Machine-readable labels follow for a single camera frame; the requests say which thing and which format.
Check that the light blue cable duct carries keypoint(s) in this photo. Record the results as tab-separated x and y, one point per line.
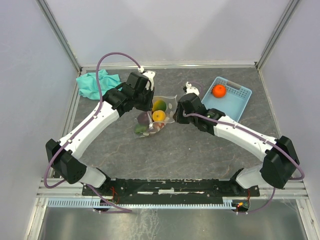
97	203

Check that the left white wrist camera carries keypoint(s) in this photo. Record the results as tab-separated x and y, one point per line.
149	74

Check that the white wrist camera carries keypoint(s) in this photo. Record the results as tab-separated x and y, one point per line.
189	88
149	74

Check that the teal crumpled cloth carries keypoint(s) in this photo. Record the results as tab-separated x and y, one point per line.
87	84

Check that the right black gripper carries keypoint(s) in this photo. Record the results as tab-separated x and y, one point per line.
179	118

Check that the clear dotted zip bag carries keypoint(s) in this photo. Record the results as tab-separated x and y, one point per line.
150	122

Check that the red strawberry pear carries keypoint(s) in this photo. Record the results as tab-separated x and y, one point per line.
157	126

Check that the light blue plastic basket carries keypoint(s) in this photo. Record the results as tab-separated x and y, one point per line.
233	103

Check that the aluminium frame rail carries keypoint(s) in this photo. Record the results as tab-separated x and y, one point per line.
292	190

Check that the green orange mango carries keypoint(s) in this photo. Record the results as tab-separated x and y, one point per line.
140	129

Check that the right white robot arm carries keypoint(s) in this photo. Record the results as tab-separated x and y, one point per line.
278	156

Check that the orange tangerine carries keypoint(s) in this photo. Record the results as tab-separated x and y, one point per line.
219	91

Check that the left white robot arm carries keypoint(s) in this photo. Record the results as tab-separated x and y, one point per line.
64	155

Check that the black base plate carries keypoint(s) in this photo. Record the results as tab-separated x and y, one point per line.
171	191

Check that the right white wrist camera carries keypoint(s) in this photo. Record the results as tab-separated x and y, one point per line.
189	88

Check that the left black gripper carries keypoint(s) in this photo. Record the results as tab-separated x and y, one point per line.
148	106

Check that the dark purple avocado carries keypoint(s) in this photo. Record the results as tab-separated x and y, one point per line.
143	119

